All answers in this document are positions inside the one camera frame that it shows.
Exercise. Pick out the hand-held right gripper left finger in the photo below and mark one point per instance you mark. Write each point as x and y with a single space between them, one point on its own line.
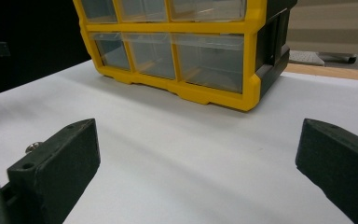
59 168

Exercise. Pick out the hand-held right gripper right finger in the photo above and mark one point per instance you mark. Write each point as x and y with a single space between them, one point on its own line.
341 168

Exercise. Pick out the yellow black storage organizer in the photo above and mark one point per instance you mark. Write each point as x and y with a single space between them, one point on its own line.
217 96

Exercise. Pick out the grey metal stand foot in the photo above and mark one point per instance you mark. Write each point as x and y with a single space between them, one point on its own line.
307 57

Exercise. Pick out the black curtain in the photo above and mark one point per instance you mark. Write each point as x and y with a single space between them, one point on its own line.
28 31

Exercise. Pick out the set of clear organizer drawers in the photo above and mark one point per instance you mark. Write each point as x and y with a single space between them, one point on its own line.
211 62

